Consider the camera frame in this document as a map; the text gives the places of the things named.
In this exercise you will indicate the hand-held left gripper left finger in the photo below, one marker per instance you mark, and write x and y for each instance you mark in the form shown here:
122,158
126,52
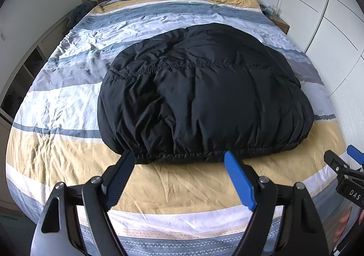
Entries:
119,179

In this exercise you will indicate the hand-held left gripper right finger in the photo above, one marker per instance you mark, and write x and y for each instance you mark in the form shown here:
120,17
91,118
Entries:
240,182

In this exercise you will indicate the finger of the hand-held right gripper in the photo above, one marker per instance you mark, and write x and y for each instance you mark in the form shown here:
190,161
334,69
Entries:
337,163
357,155

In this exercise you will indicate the black puffer jacket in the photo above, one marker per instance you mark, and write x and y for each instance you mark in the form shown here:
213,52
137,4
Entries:
204,96

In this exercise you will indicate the white wardrobe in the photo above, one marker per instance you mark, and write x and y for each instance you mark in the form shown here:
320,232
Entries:
327,17

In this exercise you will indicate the low white shelf unit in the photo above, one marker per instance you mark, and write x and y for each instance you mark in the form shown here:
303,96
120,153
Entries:
31,60

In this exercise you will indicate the wooden nightstand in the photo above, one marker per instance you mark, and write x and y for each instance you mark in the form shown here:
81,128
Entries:
281,23

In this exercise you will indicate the small teal box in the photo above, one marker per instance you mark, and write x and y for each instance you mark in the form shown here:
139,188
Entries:
269,11

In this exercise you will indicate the blue-grey knitted cloth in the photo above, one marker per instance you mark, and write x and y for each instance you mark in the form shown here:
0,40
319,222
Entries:
81,13

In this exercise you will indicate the small dark gadget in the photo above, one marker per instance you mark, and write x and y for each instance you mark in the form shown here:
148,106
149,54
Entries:
263,8

